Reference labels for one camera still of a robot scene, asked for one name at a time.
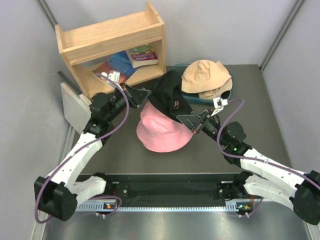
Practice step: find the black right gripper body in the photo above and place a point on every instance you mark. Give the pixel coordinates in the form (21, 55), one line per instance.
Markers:
(210, 127)

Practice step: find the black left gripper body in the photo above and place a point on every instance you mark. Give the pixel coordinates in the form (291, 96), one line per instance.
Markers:
(119, 99)

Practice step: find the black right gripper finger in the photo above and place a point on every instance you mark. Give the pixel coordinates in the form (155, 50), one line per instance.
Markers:
(193, 122)
(200, 115)

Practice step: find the black hat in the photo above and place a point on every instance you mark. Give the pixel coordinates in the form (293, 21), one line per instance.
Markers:
(166, 96)

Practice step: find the pink bucket hat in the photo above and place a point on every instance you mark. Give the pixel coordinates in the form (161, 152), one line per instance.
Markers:
(163, 147)
(155, 127)

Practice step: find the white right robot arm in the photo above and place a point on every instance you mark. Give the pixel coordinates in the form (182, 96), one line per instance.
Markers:
(261, 176)

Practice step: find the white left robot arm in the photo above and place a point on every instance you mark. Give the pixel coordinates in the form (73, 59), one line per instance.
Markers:
(59, 194)

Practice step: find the teal plastic basin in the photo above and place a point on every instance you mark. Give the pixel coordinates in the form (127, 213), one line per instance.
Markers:
(193, 98)

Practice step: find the beige baseball cap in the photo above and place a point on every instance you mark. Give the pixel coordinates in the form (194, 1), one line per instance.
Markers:
(212, 93)

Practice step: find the blue orange paperback book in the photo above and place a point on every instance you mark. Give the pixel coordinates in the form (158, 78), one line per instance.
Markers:
(117, 62)

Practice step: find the beige bucket hat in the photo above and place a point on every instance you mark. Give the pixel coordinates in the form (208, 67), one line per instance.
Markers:
(204, 75)

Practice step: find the green purple paperback book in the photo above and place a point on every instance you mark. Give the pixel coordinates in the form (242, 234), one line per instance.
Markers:
(142, 55)

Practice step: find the grey flat board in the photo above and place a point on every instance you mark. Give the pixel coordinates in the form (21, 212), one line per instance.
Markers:
(75, 104)

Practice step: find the wooden bookshelf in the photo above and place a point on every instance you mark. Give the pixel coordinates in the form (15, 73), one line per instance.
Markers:
(105, 38)

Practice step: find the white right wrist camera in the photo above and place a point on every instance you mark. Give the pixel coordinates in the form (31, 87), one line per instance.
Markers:
(219, 104)

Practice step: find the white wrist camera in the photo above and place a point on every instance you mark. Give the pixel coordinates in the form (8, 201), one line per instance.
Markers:
(219, 104)
(113, 76)

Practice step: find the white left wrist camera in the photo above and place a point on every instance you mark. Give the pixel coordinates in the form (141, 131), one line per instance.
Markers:
(113, 76)

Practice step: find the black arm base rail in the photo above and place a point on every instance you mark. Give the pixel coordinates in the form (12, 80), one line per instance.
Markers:
(164, 190)

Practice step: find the grey slotted cable duct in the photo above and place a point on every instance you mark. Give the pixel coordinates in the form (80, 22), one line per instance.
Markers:
(104, 206)

